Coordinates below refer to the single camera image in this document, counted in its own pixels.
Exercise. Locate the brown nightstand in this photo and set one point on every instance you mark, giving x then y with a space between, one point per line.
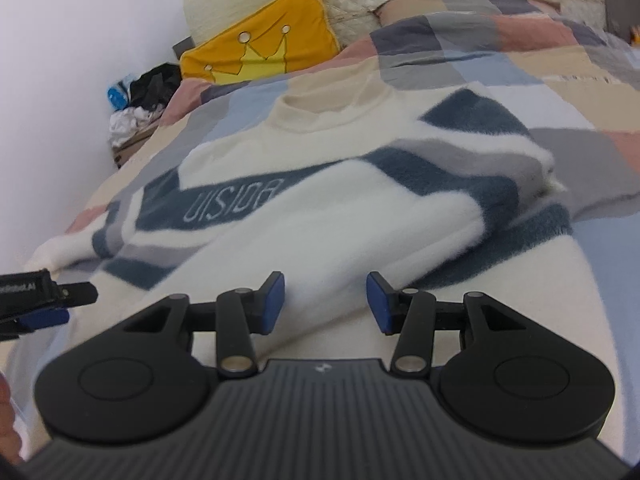
130 152

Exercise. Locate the white crumpled cloth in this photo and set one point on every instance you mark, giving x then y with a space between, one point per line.
132 122

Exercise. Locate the blue bottle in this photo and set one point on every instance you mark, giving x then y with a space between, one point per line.
116 97

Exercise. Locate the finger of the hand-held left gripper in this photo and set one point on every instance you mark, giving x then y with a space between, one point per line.
30 292
45 319

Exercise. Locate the patchwork checked duvet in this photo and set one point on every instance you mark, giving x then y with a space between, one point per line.
575 75

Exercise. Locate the grey brown panel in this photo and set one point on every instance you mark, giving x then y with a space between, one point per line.
182 47

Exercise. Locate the cream fluffy sweater blue stripes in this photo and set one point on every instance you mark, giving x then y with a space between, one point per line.
325 220

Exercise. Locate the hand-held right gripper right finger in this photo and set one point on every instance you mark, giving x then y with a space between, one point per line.
380 305

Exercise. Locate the black clothing pile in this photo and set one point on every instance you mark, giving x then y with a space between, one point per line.
155 85

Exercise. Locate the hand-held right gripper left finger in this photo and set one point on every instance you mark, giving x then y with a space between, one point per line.
272 305

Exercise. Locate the person's left hand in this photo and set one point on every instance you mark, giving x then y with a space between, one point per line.
9 420

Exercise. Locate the patchwork pillow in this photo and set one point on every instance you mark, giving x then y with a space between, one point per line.
400 10

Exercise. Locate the yellow crown pillow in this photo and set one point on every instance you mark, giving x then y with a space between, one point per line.
280 15

